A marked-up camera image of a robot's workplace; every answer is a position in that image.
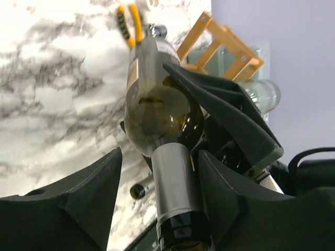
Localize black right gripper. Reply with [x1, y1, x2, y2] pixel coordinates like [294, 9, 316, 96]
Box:
[163, 62, 293, 195]

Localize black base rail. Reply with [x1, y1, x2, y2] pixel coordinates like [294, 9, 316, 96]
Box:
[125, 220, 160, 251]

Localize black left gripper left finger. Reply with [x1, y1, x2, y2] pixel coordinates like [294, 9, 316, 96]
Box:
[1, 148, 122, 250]

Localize silver metal clamp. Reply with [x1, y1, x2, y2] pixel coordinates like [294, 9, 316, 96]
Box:
[147, 24, 168, 39]

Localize round clear glass bottle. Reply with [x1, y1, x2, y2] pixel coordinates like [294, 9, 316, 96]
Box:
[237, 79, 281, 115]

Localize green wine bottle white label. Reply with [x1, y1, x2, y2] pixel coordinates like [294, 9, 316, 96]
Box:
[130, 176, 154, 200]

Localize yellow handled pliers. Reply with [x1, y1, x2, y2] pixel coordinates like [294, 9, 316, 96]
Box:
[117, 4, 144, 50]

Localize wooden wine rack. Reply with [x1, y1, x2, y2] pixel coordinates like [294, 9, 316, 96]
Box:
[176, 10, 265, 82]

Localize green bottle Primitivo label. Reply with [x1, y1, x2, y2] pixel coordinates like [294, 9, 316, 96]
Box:
[124, 37, 211, 250]

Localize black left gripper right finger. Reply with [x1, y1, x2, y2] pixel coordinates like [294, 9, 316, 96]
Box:
[198, 151, 334, 250]

